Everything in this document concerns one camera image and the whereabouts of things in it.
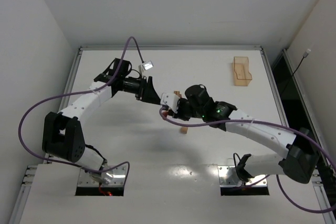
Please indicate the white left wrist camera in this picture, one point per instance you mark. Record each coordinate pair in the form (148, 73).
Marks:
(145, 66)

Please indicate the transparent amber plastic bin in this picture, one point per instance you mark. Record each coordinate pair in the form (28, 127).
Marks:
(241, 75)

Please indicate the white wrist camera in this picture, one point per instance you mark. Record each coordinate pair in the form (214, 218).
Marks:
(169, 101)
(145, 66)

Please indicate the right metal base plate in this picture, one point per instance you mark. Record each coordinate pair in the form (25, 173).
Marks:
(228, 179)

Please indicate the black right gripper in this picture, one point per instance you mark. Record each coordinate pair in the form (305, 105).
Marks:
(180, 109)

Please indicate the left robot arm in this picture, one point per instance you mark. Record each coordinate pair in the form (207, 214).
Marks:
(63, 136)

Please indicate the striped light wood block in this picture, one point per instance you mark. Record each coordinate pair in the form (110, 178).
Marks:
(178, 94)

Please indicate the metal base plate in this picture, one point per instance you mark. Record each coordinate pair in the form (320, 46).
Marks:
(228, 179)
(112, 178)

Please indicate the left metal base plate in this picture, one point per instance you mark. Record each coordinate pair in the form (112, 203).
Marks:
(112, 178)

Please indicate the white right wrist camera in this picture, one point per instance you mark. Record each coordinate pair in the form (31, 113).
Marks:
(169, 101)

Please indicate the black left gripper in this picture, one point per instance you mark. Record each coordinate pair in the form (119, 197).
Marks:
(143, 92)

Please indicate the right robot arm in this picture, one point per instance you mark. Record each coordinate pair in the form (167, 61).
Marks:
(292, 156)

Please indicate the small light wood cube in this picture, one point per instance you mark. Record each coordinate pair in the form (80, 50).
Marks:
(184, 130)

